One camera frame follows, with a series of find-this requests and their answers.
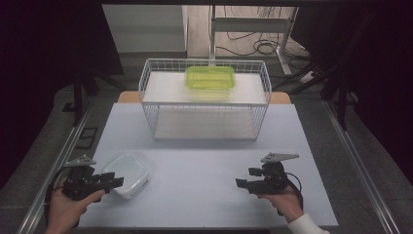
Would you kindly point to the white cabinet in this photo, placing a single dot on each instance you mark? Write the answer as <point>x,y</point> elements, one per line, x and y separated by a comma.
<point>146,29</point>

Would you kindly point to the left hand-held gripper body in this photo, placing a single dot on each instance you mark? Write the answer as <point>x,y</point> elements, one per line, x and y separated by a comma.
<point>81,185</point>

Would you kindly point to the black stand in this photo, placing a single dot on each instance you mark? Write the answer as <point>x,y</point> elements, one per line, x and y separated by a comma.
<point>78,97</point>
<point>341,97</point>

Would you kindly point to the aluminium rail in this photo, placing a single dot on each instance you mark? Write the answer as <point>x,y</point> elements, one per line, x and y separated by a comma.
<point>360,169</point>
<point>48,182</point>

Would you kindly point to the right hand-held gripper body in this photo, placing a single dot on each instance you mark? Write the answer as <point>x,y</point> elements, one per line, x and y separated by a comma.
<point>272,182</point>

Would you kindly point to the white power strip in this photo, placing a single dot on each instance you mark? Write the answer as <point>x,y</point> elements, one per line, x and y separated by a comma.
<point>307,77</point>

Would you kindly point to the green plastic lidded container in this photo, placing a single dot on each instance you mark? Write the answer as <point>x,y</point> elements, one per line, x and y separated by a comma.
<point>210,77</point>

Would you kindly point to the black floor plate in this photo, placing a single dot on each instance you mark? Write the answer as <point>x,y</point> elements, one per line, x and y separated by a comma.
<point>87,138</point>

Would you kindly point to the clear plastic lidded container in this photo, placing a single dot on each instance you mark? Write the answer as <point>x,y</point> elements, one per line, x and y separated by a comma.
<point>128,174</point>

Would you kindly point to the person's right hand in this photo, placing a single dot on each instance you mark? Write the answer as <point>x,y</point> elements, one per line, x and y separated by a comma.
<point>285,203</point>

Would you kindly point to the white metal desk frame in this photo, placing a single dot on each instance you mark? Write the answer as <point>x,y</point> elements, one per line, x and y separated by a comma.
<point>250,24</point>

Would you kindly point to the black curtain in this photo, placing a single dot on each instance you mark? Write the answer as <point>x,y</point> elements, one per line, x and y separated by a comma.
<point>35,65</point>
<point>383,81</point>

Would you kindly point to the person's left hand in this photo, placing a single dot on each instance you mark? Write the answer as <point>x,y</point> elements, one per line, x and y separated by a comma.
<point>63,211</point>

